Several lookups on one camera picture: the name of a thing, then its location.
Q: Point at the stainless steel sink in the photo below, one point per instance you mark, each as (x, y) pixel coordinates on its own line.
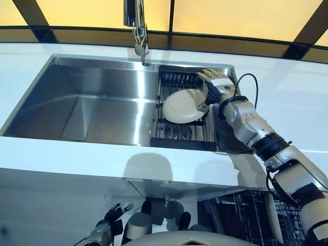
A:
(89, 102)

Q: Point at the beige round plate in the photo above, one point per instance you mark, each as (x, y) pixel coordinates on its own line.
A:
(273, 217)
(182, 107)

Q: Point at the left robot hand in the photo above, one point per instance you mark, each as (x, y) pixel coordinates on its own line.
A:
(112, 215)

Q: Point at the black sink dish rack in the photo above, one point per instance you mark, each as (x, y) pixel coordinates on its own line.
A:
(179, 133)

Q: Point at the black window frame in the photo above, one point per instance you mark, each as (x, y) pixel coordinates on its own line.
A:
(171, 15)

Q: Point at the beige robot torso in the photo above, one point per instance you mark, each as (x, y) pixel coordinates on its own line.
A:
(189, 239)

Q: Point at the robot left leg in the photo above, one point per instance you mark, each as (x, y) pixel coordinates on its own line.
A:
(138, 225)

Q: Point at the chrome kitchen faucet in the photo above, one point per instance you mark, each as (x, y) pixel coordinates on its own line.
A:
(135, 15)

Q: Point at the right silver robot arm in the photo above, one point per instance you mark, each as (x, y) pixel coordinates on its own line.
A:
(271, 148)

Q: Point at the robot leg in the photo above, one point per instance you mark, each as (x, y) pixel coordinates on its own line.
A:
(184, 220)
(138, 225)

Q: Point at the robot right leg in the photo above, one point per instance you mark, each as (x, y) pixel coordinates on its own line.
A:
(184, 220)

